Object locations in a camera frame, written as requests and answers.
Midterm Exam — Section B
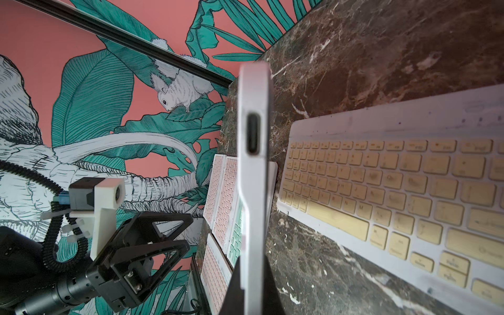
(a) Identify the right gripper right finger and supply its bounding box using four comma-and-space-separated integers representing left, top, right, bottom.
262, 256, 286, 315

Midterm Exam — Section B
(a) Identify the green keyboard upright left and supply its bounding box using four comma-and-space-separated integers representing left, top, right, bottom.
227, 199, 244, 267

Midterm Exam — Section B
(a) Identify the pink keyboard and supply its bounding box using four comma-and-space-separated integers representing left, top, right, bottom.
203, 154, 227, 228
201, 234, 232, 314
212, 156, 238, 254

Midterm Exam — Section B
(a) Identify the yellow keyboard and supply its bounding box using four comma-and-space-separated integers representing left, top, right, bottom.
277, 85, 503, 314

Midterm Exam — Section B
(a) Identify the pink keyboard front left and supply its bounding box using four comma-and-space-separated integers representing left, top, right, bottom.
201, 234, 232, 314

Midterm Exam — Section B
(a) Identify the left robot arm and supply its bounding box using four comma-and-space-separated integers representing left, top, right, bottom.
1, 212, 193, 314

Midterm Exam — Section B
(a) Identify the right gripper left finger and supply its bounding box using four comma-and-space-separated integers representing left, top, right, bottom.
219, 267, 242, 315

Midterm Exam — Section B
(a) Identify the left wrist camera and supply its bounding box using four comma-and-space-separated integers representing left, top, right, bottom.
58, 177, 125, 261

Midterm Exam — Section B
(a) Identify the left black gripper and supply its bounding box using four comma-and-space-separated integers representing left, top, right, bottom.
86, 212, 194, 312

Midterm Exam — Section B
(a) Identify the white keyboard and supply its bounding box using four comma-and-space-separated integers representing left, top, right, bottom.
236, 61, 272, 314

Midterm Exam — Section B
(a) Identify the black corrugated cable left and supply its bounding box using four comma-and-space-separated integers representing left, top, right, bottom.
0, 159, 89, 273

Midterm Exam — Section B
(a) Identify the black frame post left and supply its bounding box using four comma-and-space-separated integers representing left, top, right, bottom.
19, 0, 232, 88

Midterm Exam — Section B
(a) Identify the pink keyboard far left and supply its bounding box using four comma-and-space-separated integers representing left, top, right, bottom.
203, 154, 227, 228

